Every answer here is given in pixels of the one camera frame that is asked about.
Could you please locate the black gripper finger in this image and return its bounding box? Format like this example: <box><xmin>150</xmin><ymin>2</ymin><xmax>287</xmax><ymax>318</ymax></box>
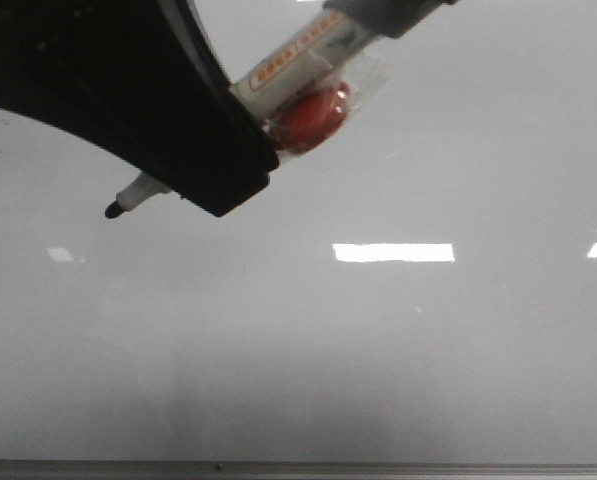
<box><xmin>0</xmin><ymin>1</ymin><xmax>279</xmax><ymax>217</ymax></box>

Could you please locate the white black whiteboard marker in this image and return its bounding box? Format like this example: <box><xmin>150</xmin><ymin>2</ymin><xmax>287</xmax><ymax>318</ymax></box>
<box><xmin>105</xmin><ymin>1</ymin><xmax>438</xmax><ymax>218</ymax></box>

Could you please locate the white whiteboard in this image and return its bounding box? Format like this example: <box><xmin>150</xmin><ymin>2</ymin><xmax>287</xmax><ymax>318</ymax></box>
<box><xmin>0</xmin><ymin>1</ymin><xmax>597</xmax><ymax>464</ymax></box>

